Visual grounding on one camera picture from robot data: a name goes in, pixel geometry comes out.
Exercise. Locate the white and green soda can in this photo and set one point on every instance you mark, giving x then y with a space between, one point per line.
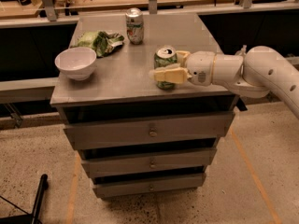
135 25

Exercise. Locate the grey drawer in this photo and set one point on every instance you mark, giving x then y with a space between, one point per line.
149 185
129 132
148 162

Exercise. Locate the middle grey drawer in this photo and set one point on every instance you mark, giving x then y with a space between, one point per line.
148 162

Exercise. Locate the clear plastic bottle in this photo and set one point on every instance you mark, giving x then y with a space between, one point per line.
242 51

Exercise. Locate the white bowl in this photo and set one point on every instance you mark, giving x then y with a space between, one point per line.
76 63

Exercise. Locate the grey drawer cabinet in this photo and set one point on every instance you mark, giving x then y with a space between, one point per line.
120 88

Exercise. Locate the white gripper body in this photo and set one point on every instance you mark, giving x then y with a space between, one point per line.
199 66

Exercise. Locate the bottom grey drawer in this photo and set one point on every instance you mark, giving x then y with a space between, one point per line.
149 185

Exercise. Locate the black stand leg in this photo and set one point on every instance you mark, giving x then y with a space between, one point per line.
33 217

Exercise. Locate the top grey drawer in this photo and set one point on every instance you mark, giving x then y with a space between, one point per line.
129 132

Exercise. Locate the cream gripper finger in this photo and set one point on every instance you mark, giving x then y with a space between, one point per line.
172 73
182 56

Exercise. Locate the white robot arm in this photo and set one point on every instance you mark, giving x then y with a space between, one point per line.
252 74

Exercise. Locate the crumpled green chip bag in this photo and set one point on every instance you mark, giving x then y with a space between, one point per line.
101 42

